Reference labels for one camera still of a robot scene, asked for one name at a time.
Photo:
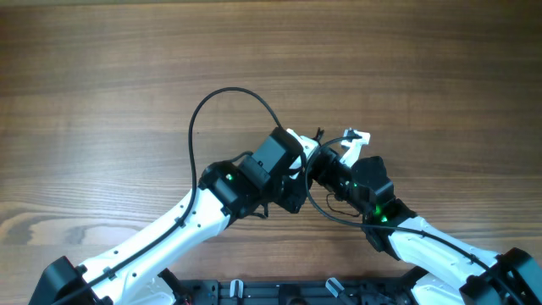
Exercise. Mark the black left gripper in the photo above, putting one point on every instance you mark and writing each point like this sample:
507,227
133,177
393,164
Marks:
292,202

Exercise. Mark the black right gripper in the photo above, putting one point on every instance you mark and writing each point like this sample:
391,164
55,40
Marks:
324,163

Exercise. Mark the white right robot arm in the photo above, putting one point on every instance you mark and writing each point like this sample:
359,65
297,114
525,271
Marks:
453,272

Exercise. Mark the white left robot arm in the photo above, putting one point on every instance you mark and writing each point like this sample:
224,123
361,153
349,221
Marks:
227,191

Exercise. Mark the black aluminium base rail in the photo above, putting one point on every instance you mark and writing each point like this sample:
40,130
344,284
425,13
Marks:
364,292

